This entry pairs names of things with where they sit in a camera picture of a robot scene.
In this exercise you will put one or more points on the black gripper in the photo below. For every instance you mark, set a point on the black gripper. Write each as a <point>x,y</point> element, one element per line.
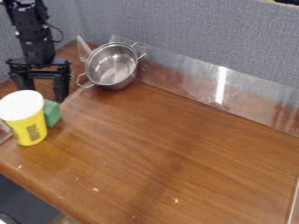
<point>54,70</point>

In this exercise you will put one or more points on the yellow play-doh can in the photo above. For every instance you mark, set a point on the yellow play-doh can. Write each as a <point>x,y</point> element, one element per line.
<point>21,114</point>

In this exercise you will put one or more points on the green block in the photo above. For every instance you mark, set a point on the green block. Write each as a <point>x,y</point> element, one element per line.
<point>52,112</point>

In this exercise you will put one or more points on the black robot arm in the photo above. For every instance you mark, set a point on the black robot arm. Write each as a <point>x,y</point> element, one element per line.
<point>38,63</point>

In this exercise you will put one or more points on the silver metal pot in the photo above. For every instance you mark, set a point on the silver metal pot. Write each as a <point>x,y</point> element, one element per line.
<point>110,66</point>

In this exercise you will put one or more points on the clear acrylic barrier panel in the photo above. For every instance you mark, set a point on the clear acrylic barrier panel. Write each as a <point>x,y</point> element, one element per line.
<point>256,99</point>

